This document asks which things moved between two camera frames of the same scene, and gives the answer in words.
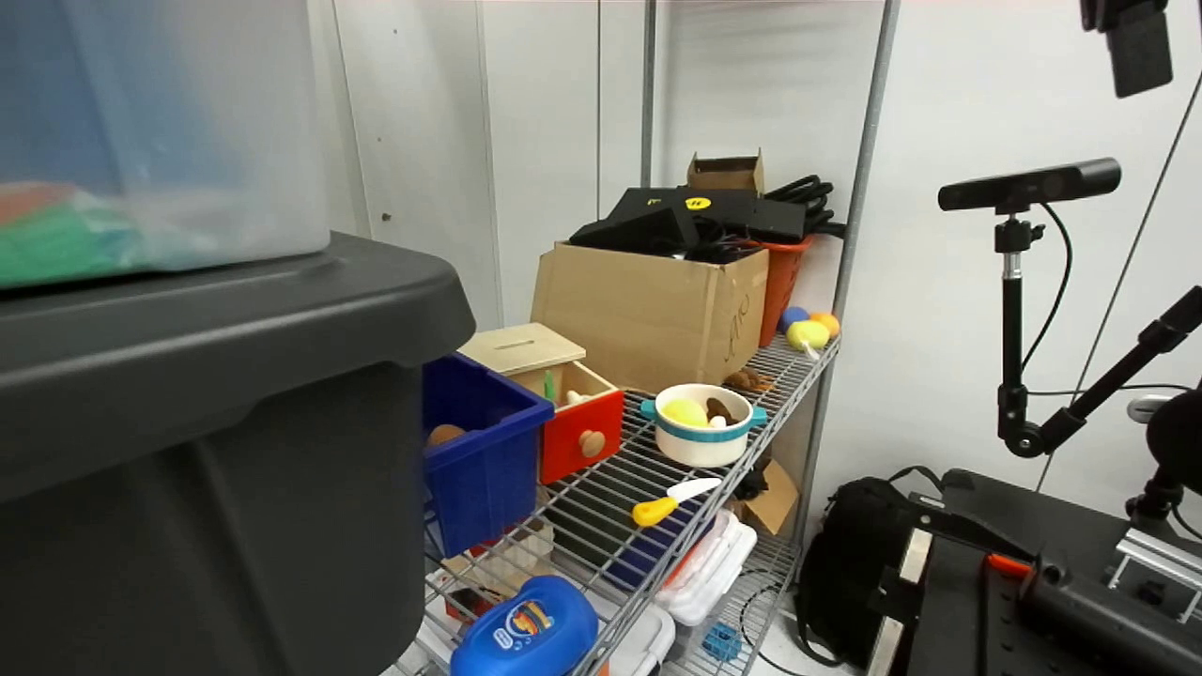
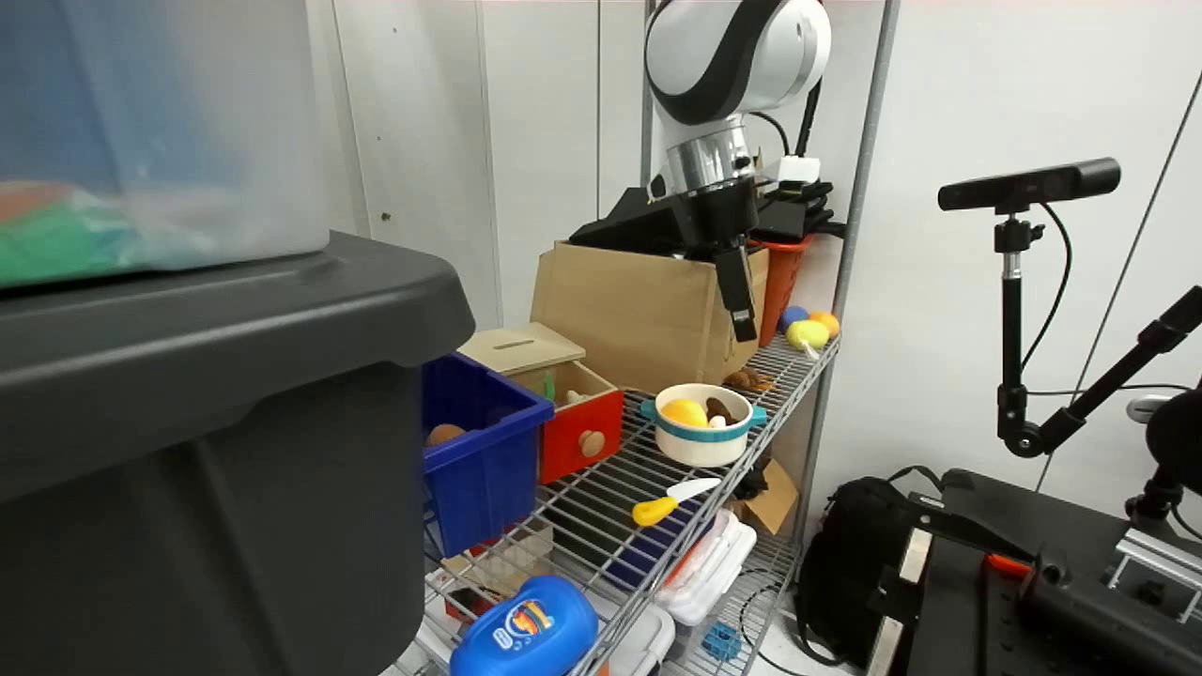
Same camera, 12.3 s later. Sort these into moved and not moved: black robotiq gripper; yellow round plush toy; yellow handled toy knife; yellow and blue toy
Moved: black robotiq gripper
Not moved: yellow handled toy knife; yellow and blue toy; yellow round plush toy
